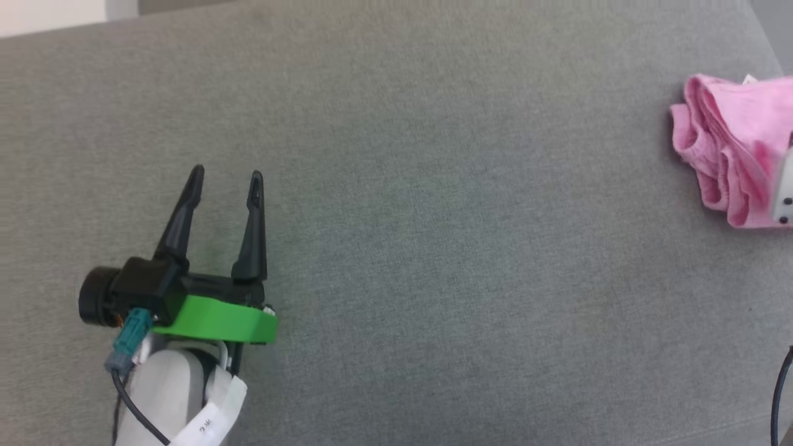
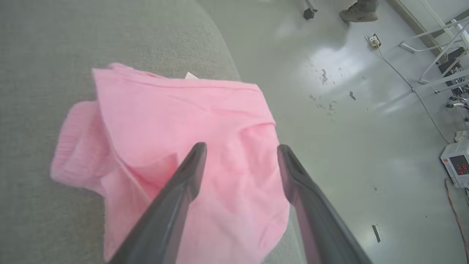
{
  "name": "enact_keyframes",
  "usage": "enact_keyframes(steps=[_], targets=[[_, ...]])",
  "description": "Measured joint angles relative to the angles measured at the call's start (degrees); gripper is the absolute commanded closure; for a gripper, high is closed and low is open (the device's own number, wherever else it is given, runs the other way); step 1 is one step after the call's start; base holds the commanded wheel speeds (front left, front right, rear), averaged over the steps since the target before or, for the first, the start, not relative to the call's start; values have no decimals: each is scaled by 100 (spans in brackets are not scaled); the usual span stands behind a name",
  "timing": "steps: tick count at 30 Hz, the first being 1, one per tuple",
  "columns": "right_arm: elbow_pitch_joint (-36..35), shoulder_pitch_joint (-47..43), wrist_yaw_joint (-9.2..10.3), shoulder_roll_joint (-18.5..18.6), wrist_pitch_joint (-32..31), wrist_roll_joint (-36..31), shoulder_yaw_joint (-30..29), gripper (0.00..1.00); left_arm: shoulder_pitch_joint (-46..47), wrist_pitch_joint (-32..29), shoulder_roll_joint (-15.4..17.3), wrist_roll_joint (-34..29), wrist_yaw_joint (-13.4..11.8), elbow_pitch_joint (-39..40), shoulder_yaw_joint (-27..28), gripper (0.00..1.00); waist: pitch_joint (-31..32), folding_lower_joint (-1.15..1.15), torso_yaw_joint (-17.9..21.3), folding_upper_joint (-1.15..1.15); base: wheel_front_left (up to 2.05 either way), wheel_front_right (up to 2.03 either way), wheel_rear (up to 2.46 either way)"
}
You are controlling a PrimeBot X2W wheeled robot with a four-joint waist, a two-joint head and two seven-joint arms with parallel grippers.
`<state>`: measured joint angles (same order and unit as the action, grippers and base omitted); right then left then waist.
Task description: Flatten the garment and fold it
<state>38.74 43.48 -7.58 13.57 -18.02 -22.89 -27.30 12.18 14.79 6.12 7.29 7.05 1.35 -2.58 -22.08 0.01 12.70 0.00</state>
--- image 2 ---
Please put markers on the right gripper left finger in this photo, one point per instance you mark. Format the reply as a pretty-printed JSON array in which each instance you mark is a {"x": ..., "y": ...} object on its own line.
[{"x": 172, "y": 209}]

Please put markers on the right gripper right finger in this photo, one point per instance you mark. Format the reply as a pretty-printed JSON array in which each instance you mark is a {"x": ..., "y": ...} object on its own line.
[{"x": 315, "y": 212}]

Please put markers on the pink garment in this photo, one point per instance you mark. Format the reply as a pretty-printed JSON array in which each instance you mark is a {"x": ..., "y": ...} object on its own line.
[{"x": 183, "y": 124}]

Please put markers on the black tape strip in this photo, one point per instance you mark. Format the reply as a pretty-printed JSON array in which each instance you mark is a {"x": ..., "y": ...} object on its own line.
[{"x": 377, "y": 233}]

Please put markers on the white power supply red display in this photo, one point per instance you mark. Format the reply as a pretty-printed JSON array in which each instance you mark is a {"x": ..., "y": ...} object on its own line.
[{"x": 456, "y": 163}]

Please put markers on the floor power socket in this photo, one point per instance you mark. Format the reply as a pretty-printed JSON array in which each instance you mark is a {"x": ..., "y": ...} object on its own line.
[{"x": 374, "y": 41}]

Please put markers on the black caster wheel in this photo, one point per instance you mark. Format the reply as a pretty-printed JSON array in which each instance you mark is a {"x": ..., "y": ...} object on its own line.
[{"x": 309, "y": 14}]

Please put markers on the grey shoe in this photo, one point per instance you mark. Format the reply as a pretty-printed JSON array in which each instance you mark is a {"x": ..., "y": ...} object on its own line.
[{"x": 361, "y": 13}]

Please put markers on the white metal rack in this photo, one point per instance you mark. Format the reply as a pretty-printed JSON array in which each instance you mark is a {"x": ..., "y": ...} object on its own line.
[{"x": 443, "y": 51}]

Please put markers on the grey fabric sofa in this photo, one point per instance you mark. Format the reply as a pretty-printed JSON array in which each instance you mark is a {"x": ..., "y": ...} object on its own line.
[{"x": 44, "y": 36}]

